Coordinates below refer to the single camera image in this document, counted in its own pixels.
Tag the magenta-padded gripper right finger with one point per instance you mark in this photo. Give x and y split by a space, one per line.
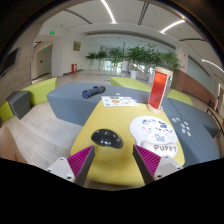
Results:
148 160

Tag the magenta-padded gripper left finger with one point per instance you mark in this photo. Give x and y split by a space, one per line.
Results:
80 161

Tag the black computer mouse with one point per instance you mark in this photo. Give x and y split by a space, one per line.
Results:
106 138

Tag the scattered small stickers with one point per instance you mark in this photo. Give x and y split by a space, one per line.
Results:
184 126

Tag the long grey upholstered bench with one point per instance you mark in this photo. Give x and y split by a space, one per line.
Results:
70 103

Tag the white sticker sheet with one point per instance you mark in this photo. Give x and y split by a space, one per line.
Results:
118 101

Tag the lime green upholstered bench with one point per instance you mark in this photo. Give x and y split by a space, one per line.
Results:
179 96
128 83
40 91

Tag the dark blue folded umbrella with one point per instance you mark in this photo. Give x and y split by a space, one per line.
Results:
93 91

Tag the person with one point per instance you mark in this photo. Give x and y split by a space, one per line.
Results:
10 146

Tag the red panel stand wooden ends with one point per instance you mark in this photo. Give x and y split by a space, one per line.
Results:
158 88

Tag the dark grey ottoman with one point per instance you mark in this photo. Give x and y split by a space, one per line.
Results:
18 104

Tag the brown wooden counter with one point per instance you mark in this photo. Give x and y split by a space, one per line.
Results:
193 85

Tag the red fire extinguisher cabinet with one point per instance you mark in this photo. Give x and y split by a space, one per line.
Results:
74 68

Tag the row of potted plants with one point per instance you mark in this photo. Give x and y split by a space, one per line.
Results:
140 56

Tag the green exit sign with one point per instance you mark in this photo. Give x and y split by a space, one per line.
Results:
52 32

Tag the ceiling strip lights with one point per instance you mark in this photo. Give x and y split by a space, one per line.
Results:
108 11

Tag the brown wall plaque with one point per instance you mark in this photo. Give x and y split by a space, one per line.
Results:
77 46

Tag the black wall screen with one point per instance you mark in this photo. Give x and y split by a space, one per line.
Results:
10 61

